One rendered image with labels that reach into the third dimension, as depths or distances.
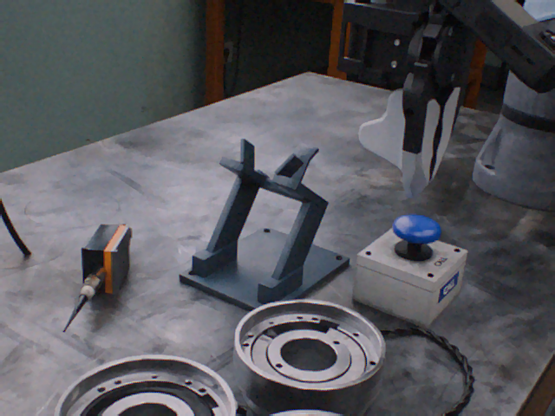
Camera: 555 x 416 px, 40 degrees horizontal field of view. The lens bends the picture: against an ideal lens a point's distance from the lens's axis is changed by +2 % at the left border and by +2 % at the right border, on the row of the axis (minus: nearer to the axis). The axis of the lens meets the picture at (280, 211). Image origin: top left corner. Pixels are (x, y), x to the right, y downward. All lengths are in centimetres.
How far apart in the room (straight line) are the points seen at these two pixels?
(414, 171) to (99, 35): 204
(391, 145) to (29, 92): 190
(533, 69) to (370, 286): 22
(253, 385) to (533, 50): 29
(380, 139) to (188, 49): 232
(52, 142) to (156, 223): 176
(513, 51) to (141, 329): 34
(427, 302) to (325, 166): 35
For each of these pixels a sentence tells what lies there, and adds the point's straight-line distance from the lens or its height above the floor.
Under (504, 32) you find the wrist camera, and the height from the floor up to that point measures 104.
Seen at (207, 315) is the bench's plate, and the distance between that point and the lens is 62.
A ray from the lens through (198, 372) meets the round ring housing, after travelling 50.
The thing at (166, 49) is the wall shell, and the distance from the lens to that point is 280.
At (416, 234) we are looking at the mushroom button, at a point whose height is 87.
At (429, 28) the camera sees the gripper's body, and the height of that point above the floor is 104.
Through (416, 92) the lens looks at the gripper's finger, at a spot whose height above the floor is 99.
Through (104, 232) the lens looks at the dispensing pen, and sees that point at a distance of 66.
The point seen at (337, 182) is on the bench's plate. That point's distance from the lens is 89.
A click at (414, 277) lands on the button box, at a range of 62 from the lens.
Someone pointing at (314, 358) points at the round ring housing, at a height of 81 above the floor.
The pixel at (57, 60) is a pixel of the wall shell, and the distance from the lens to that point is 246.
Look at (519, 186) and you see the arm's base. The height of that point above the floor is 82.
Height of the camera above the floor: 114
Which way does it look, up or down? 25 degrees down
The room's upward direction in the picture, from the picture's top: 4 degrees clockwise
